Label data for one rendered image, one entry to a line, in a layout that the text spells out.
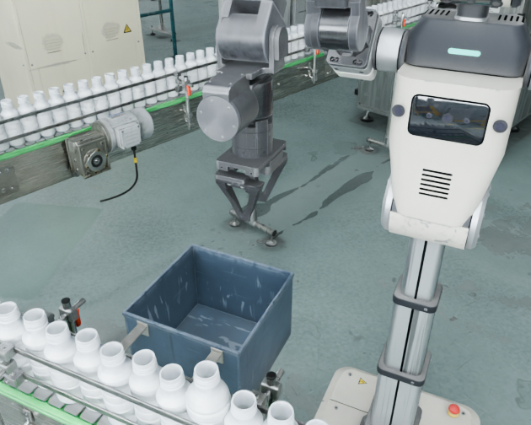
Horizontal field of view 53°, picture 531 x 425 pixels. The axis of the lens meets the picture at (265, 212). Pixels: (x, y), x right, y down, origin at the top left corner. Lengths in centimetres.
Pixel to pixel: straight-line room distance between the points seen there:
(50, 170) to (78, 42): 268
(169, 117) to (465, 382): 172
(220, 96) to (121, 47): 437
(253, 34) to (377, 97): 409
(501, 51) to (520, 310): 201
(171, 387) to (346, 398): 122
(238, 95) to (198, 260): 94
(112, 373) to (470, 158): 77
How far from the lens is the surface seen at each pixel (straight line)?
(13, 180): 215
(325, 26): 103
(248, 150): 73
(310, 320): 266
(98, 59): 489
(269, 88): 71
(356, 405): 201
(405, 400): 161
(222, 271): 151
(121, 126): 214
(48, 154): 218
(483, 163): 113
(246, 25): 68
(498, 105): 108
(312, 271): 296
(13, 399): 117
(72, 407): 109
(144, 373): 91
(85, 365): 98
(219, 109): 64
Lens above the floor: 181
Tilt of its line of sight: 32 degrees down
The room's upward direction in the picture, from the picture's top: straight up
